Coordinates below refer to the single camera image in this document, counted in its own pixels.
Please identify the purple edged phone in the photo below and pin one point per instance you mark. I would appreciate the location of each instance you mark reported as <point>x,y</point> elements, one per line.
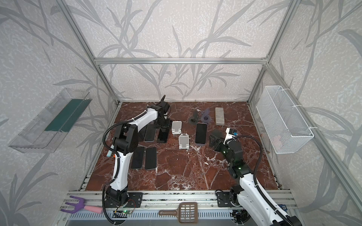
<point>201,134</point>

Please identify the black phone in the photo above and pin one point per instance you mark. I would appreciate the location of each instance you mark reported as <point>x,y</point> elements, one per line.
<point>163,135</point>
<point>137,160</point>
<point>151,158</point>
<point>141,134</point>

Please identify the white framed phone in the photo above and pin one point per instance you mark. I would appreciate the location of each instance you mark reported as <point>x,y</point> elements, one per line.
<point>150,133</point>

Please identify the white wire mesh basket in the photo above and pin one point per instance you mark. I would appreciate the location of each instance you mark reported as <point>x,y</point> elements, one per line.
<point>286,128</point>

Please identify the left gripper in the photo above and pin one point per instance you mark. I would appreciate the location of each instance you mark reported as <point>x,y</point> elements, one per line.
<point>168,125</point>

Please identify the grey rectangular block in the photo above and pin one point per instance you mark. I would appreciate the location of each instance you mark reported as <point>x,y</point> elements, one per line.
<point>219,113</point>

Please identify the brown plastic spatula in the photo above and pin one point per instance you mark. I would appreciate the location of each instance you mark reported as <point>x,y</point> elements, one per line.
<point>187,212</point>

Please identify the grey angled phone stand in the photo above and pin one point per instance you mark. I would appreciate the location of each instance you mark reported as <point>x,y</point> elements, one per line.
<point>194,119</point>

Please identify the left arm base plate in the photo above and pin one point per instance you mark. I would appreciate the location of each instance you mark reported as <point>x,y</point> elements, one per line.
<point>133,201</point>

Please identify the purple pink toy rake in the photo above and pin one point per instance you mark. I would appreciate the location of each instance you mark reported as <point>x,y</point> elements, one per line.
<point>81,206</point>

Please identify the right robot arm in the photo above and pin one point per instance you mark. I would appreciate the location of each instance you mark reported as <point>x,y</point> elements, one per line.
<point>249,193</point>

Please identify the clear plastic wall shelf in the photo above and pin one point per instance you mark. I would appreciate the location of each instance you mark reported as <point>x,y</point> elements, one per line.
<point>49,128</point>

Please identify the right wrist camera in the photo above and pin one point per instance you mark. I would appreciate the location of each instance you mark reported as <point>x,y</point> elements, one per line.
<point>230,134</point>

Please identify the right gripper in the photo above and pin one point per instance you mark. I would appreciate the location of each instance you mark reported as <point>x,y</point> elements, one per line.
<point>217,140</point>

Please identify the blue black device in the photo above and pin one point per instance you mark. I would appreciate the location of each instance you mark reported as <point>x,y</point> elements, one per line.
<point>284,207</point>

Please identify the white phone stand back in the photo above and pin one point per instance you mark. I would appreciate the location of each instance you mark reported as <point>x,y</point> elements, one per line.
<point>176,127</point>

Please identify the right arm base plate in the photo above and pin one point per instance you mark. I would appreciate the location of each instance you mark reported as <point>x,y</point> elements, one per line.
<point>223,198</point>

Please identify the white phone stand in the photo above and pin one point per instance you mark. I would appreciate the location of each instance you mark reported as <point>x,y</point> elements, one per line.
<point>176,127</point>
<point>184,141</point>

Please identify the light blue toy shovel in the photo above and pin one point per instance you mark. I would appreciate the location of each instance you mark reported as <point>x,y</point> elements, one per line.
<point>109,154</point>

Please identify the dark grey round phone stand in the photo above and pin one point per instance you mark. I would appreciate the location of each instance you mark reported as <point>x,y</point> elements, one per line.
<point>205,116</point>

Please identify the green circuit board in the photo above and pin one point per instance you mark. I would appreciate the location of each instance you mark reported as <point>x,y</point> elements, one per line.
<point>122,212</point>

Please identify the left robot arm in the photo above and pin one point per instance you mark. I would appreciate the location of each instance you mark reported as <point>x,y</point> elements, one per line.
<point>121,140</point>

